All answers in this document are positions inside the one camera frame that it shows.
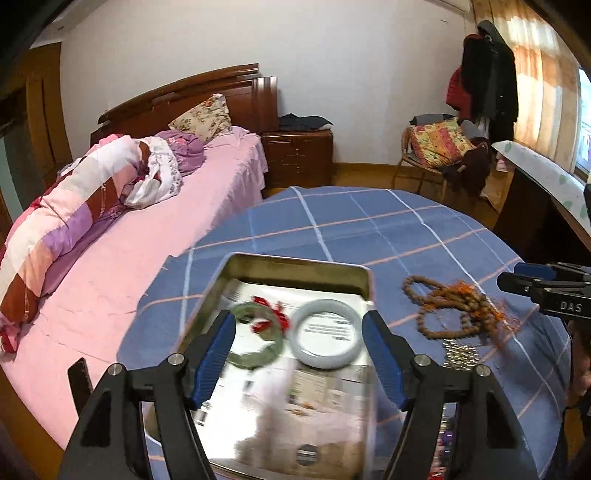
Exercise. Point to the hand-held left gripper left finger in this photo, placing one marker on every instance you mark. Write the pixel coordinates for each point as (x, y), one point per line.
(214, 355)

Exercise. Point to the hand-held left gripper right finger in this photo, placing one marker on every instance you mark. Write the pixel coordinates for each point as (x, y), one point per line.
(383, 360)

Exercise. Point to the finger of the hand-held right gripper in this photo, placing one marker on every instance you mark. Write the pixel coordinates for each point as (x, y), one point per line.
(521, 284)
(531, 270)

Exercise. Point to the green jade bangle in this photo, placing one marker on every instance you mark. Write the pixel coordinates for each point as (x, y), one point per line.
(258, 360)

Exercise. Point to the silver metal watch band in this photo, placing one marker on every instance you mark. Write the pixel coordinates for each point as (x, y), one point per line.
(459, 354)

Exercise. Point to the pale grey jade bangle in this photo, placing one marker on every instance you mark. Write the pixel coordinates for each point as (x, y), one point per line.
(300, 355)

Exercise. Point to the metal tin box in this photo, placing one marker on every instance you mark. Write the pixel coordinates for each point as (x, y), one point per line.
(295, 270)

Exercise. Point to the dark wooden desk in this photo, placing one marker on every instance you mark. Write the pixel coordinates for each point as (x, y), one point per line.
(526, 217)

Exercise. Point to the printed paper sheet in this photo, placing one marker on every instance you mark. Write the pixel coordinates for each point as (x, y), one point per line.
(277, 392)

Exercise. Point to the white floral desk cover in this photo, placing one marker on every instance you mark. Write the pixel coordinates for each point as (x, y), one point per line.
(545, 170)

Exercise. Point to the maroon clothes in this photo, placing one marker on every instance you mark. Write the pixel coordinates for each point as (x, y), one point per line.
(473, 166)

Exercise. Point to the bed with pink sheet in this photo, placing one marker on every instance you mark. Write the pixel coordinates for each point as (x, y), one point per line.
(138, 258)

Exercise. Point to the window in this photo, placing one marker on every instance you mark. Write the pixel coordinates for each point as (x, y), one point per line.
(585, 138)

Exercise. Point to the colourful patterned cushion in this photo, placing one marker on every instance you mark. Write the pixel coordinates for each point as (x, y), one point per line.
(438, 141)

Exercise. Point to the rattan chair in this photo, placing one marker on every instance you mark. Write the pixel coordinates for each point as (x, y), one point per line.
(411, 162)

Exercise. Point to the white patterned garment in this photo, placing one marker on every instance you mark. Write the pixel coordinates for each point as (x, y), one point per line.
(157, 184)

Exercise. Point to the grey cloth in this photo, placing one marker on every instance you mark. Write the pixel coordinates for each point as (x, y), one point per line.
(431, 118)

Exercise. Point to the red jacket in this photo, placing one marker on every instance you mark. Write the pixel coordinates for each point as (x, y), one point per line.
(456, 90)

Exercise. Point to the orange patterned curtain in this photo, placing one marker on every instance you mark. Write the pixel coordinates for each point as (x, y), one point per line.
(540, 69)

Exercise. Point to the dark hanging coats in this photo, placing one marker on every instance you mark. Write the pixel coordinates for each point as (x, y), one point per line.
(494, 69)

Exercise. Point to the pink purple patchwork quilt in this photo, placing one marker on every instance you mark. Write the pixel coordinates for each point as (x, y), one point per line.
(60, 221)

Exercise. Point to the purple garment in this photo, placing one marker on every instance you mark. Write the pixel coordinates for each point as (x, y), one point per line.
(187, 150)

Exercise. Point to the wooden nightstand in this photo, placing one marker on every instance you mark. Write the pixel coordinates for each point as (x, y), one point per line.
(295, 157)

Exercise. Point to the floral pillow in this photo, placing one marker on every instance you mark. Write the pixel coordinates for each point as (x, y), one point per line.
(203, 117)

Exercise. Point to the dark folded clothes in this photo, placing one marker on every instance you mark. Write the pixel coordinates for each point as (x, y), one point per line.
(302, 122)

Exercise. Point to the wooden headboard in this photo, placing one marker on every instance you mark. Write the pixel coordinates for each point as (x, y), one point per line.
(249, 101)

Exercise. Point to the wooden wardrobe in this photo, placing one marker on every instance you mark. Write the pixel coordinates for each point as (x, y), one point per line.
(46, 115)

